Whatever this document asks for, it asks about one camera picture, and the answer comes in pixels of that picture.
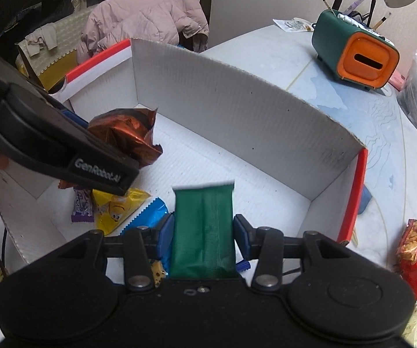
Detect brown foil snack packet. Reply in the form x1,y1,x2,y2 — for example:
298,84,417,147
58,107,164,190

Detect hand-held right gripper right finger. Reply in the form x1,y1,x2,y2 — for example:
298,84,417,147
232,213,344,293

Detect beige cloth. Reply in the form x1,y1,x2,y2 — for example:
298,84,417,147
24,23,60,59

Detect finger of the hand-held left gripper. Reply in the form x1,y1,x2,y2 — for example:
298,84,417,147
51,99,90,132

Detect purple candy packet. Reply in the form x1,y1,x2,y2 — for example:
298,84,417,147
71,185,95,224

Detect beige dotted cushion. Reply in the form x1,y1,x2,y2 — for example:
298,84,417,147
14,5,98,93

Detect green orange tissue box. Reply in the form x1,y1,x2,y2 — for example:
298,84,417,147
311,9,401,97

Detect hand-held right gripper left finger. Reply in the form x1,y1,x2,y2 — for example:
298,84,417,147
63,213,175,293

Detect green snack packet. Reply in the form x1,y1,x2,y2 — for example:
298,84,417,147
168,180,238,280

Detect pink padded jacket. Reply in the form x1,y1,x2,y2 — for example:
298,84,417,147
76,0,210,65

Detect paint brush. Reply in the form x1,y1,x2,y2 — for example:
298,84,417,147
365,0,378,27
371,11,393,32

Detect red white cardboard box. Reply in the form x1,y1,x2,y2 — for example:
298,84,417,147
0,37,370,267

